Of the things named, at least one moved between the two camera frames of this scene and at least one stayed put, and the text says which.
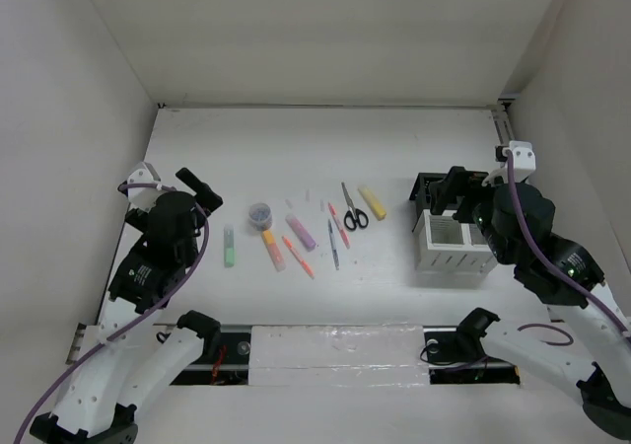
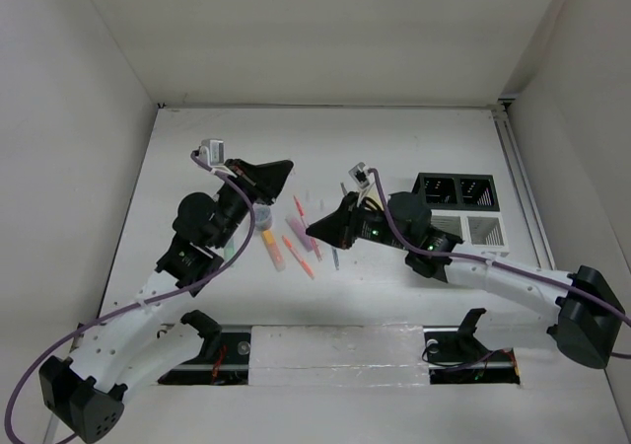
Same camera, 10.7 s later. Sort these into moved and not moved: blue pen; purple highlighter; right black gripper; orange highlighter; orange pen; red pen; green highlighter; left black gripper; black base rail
Moved: right black gripper; red pen; left black gripper
Not moved: green highlighter; blue pen; black base rail; purple highlighter; orange pen; orange highlighter
